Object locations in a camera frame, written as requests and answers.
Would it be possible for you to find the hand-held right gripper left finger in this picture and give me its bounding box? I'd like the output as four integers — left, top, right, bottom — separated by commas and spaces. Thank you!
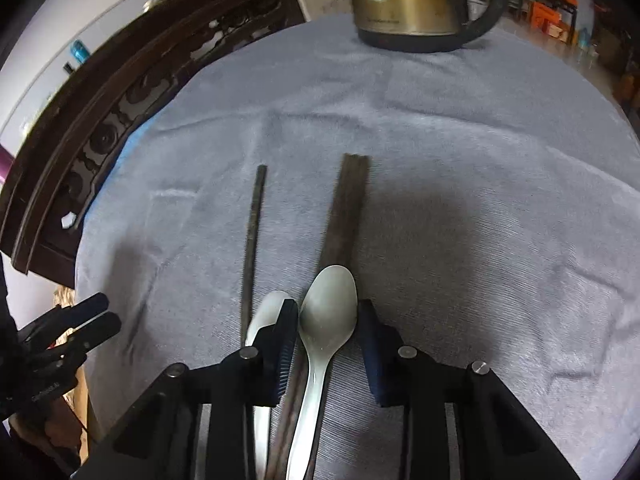
62, 299, 301, 480

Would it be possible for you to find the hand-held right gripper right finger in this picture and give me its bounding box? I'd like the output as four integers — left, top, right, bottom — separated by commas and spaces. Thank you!
356, 299, 583, 480

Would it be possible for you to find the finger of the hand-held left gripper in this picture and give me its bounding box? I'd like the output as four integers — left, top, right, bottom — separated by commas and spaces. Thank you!
30, 312, 122, 361
17, 294, 110, 342

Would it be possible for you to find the small white spoon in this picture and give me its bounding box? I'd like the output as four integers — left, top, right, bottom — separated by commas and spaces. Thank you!
246, 290, 292, 480

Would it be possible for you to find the large white spoon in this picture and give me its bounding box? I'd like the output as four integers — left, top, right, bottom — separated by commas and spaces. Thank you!
285, 264, 359, 480

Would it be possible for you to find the person's left hand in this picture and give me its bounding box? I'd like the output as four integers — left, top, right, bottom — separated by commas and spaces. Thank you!
12, 395, 82, 467

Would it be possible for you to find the gold textured panel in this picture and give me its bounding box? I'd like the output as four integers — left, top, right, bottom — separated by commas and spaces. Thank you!
52, 285, 79, 311

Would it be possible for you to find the blue cloth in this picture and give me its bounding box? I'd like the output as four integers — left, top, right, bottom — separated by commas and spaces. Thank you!
80, 120, 156, 233

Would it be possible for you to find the purple thermos jug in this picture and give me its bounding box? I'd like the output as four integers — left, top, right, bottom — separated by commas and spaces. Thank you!
0, 142, 16, 186

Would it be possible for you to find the dark carved wooden sideboard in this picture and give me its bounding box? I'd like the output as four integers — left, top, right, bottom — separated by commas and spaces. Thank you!
0, 0, 308, 276

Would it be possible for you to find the grey towel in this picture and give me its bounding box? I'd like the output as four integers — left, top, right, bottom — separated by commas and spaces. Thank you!
75, 12, 640, 480

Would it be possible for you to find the bronze electric kettle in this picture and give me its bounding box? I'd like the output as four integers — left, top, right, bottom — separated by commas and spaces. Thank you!
347, 0, 512, 54

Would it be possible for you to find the orange storage rack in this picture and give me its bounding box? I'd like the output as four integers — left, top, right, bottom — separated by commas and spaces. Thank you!
510, 0, 582, 43

